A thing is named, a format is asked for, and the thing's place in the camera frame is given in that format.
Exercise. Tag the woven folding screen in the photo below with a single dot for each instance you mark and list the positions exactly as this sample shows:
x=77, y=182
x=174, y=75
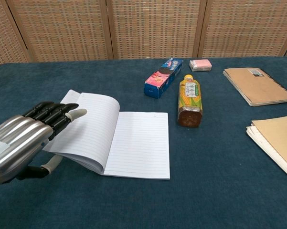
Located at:
x=143, y=28

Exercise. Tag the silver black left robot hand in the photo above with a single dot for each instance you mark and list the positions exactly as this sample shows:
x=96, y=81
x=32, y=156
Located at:
x=21, y=136

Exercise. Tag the pink white tissue pack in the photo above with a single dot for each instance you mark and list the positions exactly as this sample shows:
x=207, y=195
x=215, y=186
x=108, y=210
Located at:
x=200, y=65

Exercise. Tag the teal table cloth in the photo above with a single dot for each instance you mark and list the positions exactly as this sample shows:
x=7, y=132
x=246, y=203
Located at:
x=143, y=202

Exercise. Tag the brown spiral-bound notebook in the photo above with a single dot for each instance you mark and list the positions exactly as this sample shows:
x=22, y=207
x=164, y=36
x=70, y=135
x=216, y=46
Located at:
x=256, y=86

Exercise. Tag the blue pink cookie box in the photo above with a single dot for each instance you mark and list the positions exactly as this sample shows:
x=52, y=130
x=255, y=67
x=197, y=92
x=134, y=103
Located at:
x=162, y=80

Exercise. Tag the tan cover paper notebook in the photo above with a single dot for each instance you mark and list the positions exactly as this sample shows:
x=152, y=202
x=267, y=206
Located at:
x=279, y=140

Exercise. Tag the lined white notebook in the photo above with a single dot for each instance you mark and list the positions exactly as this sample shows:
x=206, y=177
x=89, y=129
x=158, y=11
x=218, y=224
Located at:
x=129, y=143

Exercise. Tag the yellow tea bottle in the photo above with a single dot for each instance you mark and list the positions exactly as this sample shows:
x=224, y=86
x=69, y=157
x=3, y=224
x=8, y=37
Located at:
x=189, y=100

